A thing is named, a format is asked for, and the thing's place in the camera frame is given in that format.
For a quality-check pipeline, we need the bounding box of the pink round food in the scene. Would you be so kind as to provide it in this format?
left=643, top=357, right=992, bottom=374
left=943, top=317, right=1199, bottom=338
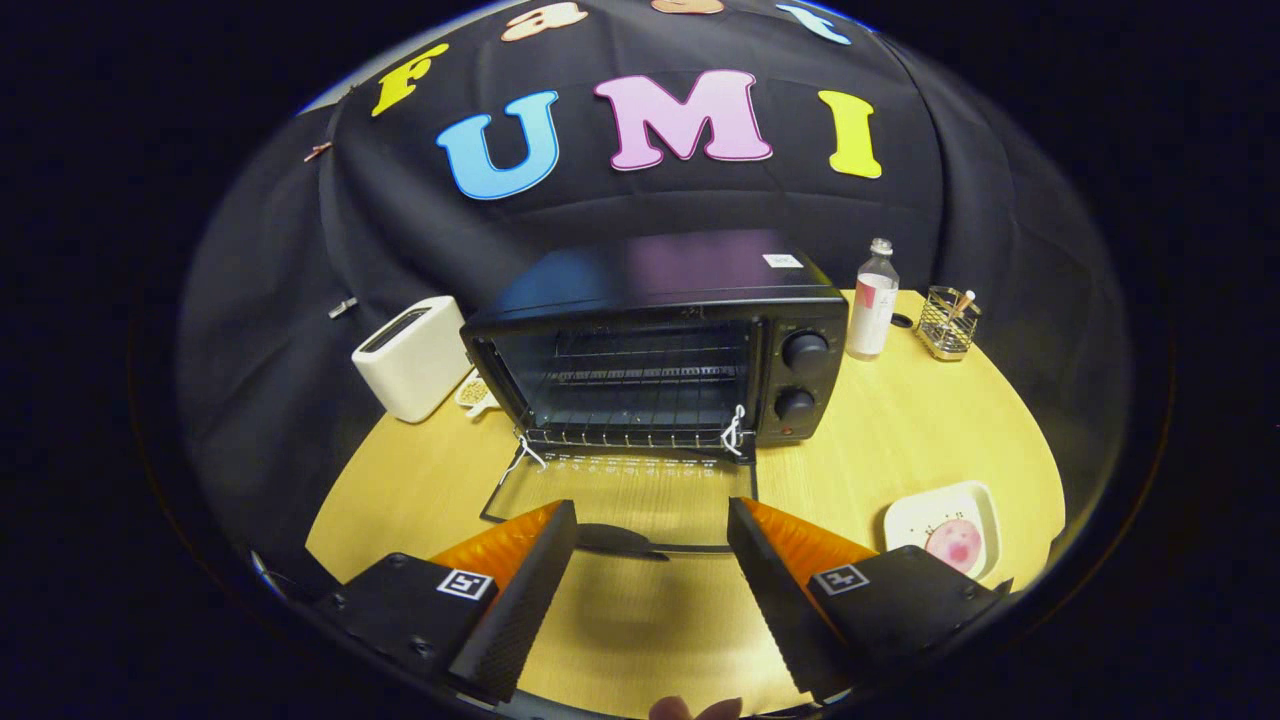
left=925, top=518, right=986, bottom=576

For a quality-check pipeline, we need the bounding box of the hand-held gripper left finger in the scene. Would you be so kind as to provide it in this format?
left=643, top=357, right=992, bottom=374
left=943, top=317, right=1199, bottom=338
left=318, top=500, right=581, bottom=704

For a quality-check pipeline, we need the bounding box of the white rectangular plate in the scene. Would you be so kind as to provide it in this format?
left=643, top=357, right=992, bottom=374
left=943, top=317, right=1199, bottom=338
left=884, top=480, right=1001, bottom=583

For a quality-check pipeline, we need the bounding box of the white pop-up toaster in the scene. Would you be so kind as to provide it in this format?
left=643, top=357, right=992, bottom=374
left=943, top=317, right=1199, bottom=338
left=352, top=295, right=476, bottom=424

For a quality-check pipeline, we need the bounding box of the black toaster oven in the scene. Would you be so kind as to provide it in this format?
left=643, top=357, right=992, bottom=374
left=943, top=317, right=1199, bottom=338
left=460, top=228, right=851, bottom=561

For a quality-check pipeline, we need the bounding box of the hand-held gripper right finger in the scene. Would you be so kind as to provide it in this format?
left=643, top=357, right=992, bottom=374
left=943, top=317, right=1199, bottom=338
left=727, top=497, right=1013, bottom=701

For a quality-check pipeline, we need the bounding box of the clear bottle with white label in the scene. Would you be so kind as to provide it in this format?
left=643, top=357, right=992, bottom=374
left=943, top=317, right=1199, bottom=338
left=846, top=238, right=901, bottom=361

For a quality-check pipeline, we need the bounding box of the small white dish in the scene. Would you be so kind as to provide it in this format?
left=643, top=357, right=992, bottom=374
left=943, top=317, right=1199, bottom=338
left=455, top=372, right=501, bottom=418

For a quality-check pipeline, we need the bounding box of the wire mesh holder basket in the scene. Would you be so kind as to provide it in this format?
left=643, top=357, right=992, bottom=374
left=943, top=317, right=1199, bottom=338
left=917, top=286, right=983, bottom=361

